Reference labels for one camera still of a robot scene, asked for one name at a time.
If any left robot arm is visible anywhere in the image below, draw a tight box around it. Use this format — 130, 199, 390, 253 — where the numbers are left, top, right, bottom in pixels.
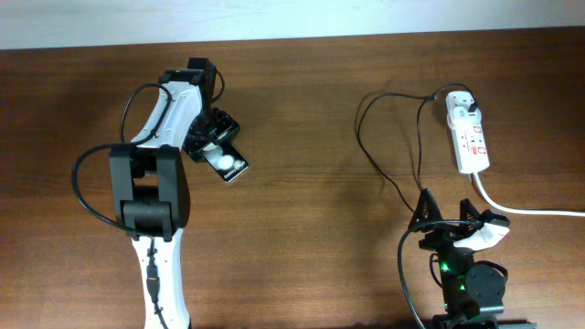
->
110, 58, 249, 328

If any white usb charger adapter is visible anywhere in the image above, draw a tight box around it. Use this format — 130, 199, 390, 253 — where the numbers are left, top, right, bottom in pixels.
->
445, 90, 482, 129

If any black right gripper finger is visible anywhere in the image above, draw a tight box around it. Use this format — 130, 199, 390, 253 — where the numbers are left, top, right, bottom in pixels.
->
459, 198, 480, 225
408, 188, 443, 231

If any white power strip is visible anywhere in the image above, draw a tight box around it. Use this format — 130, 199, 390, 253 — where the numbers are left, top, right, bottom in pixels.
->
449, 120, 490, 175

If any white power strip cord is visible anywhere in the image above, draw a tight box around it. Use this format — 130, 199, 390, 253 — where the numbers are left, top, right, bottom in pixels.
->
470, 171, 585, 218

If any black charging cable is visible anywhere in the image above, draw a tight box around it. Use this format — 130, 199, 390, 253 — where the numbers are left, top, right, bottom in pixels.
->
355, 82, 480, 214

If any black smartphone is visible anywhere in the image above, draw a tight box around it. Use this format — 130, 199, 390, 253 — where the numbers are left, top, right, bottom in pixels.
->
202, 141, 249, 183

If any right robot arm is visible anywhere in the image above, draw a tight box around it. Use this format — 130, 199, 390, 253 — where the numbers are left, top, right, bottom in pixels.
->
398, 189, 537, 329

